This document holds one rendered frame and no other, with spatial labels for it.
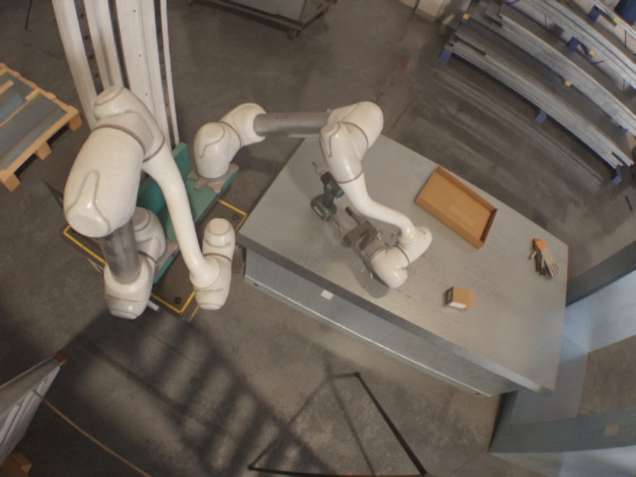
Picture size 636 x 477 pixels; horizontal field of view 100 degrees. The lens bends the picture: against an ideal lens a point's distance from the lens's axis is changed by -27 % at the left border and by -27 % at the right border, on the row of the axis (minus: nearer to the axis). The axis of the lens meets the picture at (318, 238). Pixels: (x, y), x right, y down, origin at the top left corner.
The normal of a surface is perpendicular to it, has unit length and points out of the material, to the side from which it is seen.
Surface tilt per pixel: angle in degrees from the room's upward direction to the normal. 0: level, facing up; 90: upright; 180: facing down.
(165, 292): 0
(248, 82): 0
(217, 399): 0
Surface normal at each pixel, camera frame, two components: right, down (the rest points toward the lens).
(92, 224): 0.00, 0.83
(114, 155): 0.65, -0.33
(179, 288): 0.20, -0.47
